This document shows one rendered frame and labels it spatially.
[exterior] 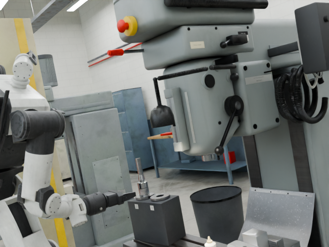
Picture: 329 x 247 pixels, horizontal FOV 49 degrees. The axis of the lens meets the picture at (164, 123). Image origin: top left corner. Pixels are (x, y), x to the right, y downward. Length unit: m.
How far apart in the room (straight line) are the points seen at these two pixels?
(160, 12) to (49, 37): 9.95
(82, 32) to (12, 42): 8.65
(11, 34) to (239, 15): 1.91
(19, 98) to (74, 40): 9.96
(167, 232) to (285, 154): 0.59
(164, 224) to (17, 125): 0.75
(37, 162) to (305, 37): 0.94
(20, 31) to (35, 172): 1.75
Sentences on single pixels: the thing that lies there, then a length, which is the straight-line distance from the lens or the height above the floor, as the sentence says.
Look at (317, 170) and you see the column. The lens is 1.52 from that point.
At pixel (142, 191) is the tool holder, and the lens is 1.70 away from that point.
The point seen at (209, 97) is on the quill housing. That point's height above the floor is 1.50.
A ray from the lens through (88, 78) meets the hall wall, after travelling 11.18.
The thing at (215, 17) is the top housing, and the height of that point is 1.75.
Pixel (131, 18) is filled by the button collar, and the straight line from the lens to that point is 1.15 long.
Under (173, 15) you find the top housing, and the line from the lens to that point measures 1.11.
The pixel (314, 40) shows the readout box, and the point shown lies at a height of 1.61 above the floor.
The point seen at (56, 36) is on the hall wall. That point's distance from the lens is 11.08.
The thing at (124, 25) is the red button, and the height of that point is 1.76.
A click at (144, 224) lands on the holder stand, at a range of 1.70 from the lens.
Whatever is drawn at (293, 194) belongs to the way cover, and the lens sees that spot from 1.58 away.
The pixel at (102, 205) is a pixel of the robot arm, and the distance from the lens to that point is 1.59.
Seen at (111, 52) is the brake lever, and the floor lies 1.70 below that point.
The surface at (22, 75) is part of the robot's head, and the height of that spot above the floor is 1.69.
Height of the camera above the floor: 1.50
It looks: 3 degrees down
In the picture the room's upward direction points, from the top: 10 degrees counter-clockwise
